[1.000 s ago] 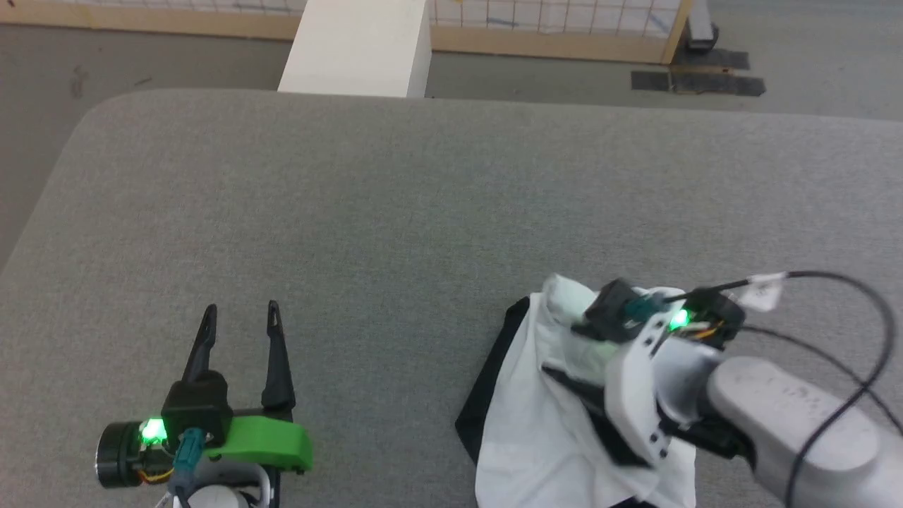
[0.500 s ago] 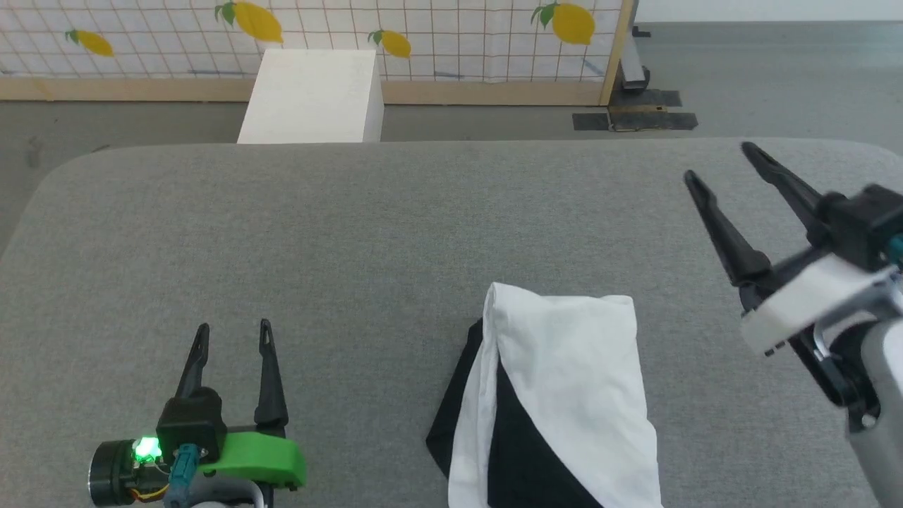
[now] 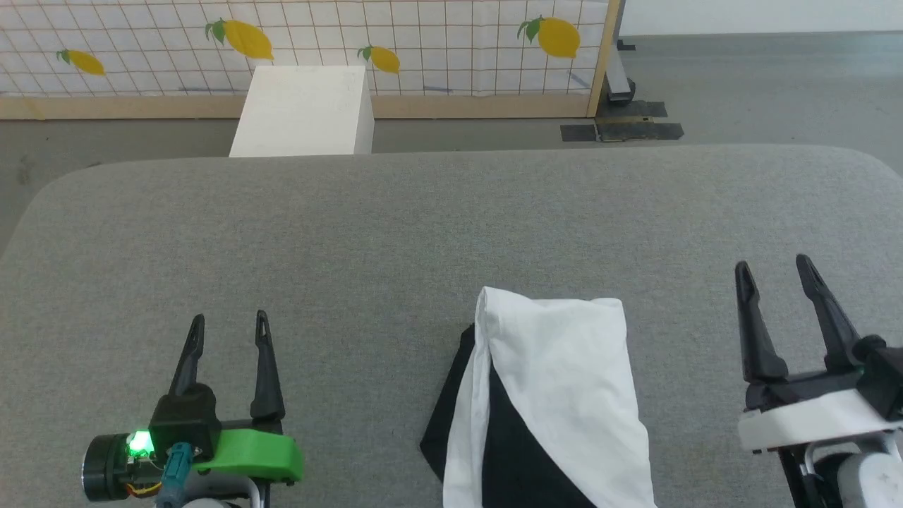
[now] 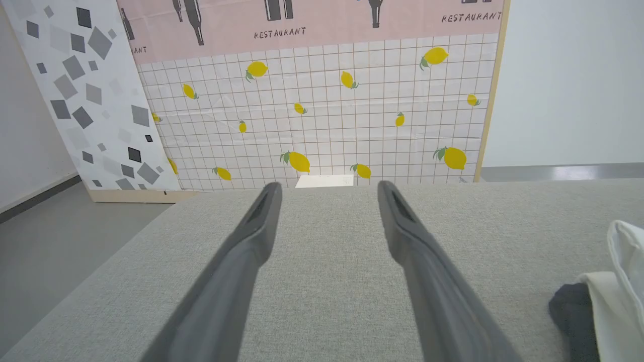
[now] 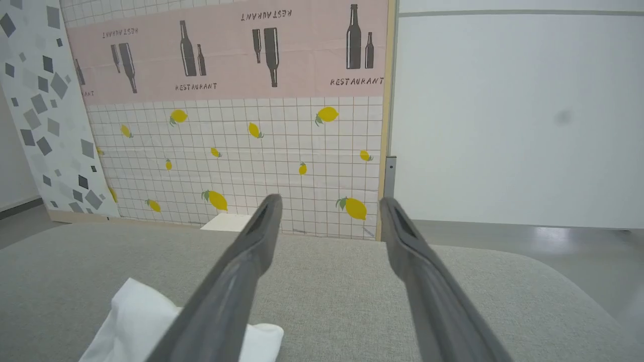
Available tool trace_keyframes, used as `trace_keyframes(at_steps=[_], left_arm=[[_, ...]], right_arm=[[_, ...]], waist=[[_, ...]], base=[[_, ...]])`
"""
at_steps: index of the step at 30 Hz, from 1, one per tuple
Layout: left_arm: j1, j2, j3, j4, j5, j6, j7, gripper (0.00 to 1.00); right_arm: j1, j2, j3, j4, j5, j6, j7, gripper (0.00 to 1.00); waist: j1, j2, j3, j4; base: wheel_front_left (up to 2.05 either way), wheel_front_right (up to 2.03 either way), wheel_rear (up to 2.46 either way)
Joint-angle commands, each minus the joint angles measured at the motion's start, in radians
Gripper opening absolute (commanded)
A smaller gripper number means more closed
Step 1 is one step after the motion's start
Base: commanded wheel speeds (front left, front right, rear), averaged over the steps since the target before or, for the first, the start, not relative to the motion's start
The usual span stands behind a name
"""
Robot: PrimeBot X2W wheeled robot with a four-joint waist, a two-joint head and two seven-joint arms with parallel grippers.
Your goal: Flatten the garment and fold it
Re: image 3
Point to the black floor plate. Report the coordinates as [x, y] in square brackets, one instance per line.
[628, 129]

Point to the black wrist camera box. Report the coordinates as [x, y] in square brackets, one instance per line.
[185, 420]
[885, 377]

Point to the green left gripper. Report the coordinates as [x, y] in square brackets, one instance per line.
[254, 455]

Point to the grey metal screen foot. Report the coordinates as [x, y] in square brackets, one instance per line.
[619, 81]

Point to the wooden screen frame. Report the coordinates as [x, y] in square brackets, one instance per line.
[458, 106]

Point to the white box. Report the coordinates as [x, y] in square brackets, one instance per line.
[303, 113]

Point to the lemon print grid cloth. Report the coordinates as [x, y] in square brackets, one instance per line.
[451, 35]

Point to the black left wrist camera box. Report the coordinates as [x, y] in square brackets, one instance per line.
[185, 420]

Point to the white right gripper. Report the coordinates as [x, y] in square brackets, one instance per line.
[811, 416]

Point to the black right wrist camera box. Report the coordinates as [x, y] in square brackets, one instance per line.
[885, 377]

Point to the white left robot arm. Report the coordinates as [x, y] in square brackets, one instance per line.
[226, 494]

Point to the grey fabric sofa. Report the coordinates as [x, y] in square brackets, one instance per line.
[423, 233]

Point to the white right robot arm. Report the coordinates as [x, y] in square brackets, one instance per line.
[853, 476]

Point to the black and white garment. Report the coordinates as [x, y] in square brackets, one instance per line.
[564, 395]

